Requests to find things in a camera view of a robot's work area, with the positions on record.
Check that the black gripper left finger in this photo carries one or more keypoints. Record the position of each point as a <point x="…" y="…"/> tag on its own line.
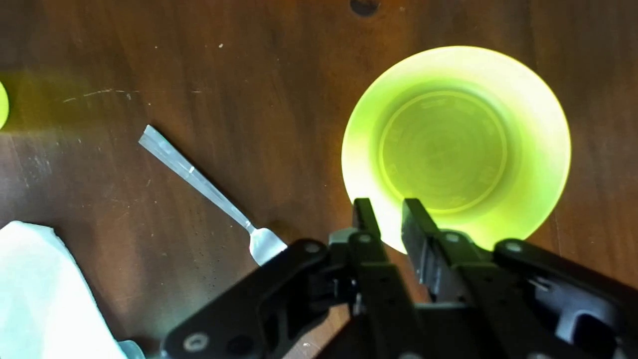
<point x="365" y="241"/>

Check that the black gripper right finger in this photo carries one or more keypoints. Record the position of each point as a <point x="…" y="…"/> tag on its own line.
<point x="435" y="253"/>

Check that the silver fork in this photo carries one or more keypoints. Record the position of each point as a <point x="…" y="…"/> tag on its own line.
<point x="261" y="241"/>

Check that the yellow bowl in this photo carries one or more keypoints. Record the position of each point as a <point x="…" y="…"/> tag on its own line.
<point x="471" y="132"/>

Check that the small yellow cup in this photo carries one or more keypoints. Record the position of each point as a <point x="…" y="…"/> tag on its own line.
<point x="4" y="106"/>

